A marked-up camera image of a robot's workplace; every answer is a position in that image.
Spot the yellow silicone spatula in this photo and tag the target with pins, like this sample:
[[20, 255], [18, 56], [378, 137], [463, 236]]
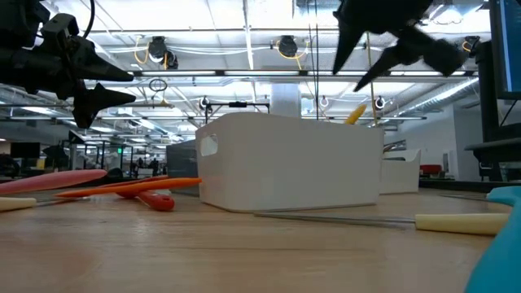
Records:
[[356, 114]]

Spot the red couch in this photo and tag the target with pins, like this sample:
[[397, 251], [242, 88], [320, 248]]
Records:
[[430, 170]]

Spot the black background monitor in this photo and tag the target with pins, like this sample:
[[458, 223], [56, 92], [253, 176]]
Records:
[[25, 149]]

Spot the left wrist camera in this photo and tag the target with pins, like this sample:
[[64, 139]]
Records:
[[60, 27]]

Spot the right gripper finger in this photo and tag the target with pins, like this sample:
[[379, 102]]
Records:
[[346, 34], [386, 60]]

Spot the black background rig frame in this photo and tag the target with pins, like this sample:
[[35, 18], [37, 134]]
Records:
[[238, 104]]

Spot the blue silicone spatula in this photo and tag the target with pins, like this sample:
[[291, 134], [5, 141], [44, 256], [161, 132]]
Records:
[[500, 252]]

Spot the grey translucent plastic bin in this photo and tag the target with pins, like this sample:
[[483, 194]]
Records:
[[183, 167]]

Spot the long ceiling light bar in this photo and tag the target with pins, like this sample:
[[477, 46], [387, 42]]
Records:
[[260, 73]]

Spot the computer monitor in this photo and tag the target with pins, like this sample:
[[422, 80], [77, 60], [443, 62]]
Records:
[[509, 45]]

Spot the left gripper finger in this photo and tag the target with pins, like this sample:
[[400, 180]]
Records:
[[95, 69], [93, 99]]

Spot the large white plastic bin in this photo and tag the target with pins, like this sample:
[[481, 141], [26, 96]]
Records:
[[293, 163]]

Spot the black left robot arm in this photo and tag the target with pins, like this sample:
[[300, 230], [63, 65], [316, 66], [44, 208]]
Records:
[[18, 20]]

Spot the pink silicone spatula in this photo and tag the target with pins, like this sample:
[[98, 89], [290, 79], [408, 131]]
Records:
[[49, 180]]

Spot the grey side desk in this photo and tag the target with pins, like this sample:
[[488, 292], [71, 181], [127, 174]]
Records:
[[494, 150]]

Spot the orange silicone spatula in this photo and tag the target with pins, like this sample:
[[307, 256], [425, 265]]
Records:
[[130, 187]]

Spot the white building column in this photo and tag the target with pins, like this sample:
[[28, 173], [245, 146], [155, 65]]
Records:
[[285, 99]]

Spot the red silicone spatula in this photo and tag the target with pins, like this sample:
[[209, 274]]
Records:
[[154, 178]]

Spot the person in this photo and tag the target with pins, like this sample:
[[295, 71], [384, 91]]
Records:
[[154, 166]]

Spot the small white plastic bin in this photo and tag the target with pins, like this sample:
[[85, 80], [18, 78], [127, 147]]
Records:
[[401, 175]]

